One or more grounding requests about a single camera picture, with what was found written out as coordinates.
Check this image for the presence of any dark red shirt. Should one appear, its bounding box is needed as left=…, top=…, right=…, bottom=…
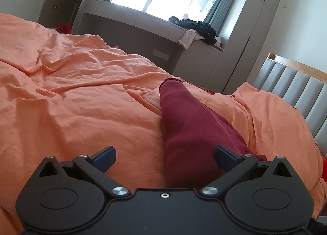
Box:
left=159, top=78, right=252, bottom=189

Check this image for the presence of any dark clothes pile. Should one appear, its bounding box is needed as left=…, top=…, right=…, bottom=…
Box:
left=168, top=16, right=217, bottom=45

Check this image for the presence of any orange duvet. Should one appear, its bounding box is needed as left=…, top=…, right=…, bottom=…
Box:
left=1, top=14, right=326, bottom=234

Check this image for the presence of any grey padded headboard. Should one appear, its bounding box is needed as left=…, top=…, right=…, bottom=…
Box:
left=252, top=53, right=327, bottom=156

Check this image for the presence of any tall grey wardrobe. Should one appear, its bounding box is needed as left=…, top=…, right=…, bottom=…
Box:
left=205, top=0, right=280, bottom=94

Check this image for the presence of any red object behind bed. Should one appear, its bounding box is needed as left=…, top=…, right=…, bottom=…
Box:
left=55, top=23, right=72, bottom=35

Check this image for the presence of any white garment hanging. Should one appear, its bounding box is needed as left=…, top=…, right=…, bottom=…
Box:
left=178, top=29, right=205, bottom=51

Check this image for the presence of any grey window bench cabinet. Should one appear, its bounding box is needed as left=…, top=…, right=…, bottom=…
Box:
left=73, top=0, right=222, bottom=87

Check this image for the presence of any white wall socket plate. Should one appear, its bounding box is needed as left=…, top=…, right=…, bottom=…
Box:
left=152, top=49, right=170, bottom=61

